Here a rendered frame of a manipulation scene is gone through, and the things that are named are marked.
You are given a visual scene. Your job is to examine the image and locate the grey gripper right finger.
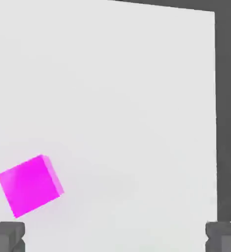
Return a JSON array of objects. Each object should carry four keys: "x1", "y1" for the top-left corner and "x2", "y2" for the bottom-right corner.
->
[{"x1": 205, "y1": 220, "x2": 231, "y2": 252}]

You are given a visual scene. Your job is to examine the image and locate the small magenta cube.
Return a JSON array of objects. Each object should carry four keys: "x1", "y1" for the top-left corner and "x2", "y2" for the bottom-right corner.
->
[{"x1": 0, "y1": 154, "x2": 65, "y2": 219}]

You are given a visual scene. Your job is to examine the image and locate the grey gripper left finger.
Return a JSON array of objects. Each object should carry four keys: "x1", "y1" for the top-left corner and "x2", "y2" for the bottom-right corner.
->
[{"x1": 0, "y1": 221, "x2": 26, "y2": 252}]

